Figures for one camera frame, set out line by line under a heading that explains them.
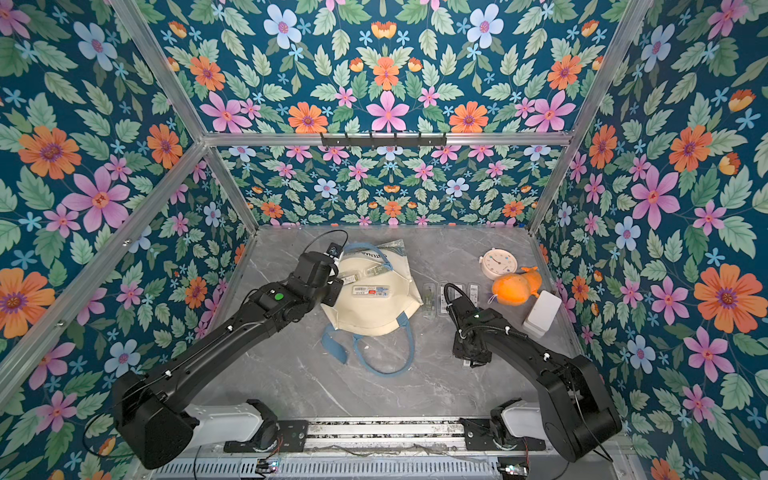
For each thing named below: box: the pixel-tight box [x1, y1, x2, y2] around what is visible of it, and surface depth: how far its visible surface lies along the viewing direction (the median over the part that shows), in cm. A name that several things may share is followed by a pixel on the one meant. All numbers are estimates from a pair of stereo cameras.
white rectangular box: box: [522, 290, 562, 338], surface depth 95 cm
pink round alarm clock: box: [479, 247, 518, 280], surface depth 107 cm
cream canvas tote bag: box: [320, 238, 423, 377], surface depth 94 cm
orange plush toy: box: [492, 266, 542, 307], surface depth 95 cm
